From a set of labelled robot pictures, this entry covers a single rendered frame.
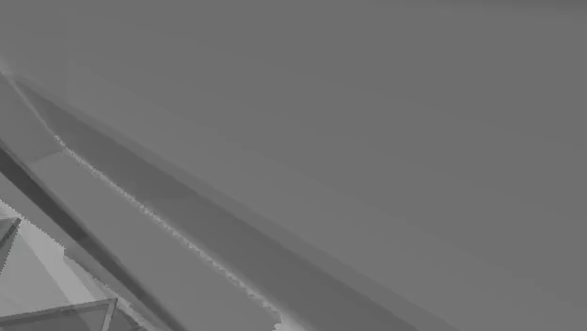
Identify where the grey framed panel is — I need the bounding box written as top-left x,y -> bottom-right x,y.
0,216 -> 144,331

